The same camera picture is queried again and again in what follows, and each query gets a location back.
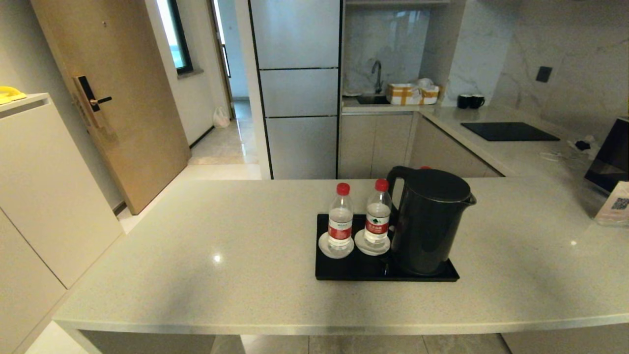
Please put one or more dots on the black electric kettle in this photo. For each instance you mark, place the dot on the black electric kettle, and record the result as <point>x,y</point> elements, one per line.
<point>431,221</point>

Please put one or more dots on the beige kitchen base cabinets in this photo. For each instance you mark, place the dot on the beige kitchen base cabinets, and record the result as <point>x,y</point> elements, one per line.
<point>373,143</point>

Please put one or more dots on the white round coaster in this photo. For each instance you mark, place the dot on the white round coaster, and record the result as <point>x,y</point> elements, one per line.
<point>324,248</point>
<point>358,246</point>

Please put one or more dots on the tall grey refrigerator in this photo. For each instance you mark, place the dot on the tall grey refrigerator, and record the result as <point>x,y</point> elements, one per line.
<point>300,88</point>

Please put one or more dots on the dark kitchen sink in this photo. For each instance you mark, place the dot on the dark kitchen sink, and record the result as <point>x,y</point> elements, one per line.
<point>372,99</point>

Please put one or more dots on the black rectangular tray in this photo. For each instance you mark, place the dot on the black rectangular tray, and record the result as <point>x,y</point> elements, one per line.
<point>354,268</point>

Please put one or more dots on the white plastic bag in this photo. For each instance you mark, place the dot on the white plastic bag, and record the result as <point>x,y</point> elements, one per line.
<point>221,118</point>

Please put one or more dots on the dark gooseneck faucet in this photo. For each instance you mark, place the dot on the dark gooseneck faucet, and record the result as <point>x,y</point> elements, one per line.
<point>379,82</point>

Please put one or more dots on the white box yellow tape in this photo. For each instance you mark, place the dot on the white box yellow tape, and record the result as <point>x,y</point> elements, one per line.
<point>430,95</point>
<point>402,93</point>

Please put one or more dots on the black mug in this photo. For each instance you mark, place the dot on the black mug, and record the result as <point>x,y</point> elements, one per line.
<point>476,101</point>
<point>463,101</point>

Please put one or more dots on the black induction cooktop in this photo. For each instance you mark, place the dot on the black induction cooktop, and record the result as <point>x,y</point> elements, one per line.
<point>510,131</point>

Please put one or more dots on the dark framed window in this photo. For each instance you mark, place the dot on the dark framed window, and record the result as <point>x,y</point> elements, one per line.
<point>172,29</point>

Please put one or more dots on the light wooden door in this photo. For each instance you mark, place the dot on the light wooden door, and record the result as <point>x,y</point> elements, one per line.
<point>123,98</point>

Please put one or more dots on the small black plug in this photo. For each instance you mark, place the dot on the small black plug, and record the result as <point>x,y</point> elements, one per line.
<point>583,145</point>

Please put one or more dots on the white storage cabinet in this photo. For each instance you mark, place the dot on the white storage cabinet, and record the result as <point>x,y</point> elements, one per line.
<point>44,196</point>

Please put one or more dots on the black countertop appliance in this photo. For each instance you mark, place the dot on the black countertop appliance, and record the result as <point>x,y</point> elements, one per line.
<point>613,153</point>

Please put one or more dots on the white QR code card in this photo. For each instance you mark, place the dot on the white QR code card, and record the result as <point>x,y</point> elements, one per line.
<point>614,204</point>

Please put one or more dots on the yellow object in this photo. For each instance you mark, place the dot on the yellow object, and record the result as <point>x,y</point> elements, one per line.
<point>9,93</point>

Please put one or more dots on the dark wall socket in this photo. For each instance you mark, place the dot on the dark wall socket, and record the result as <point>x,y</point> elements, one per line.
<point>543,73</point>

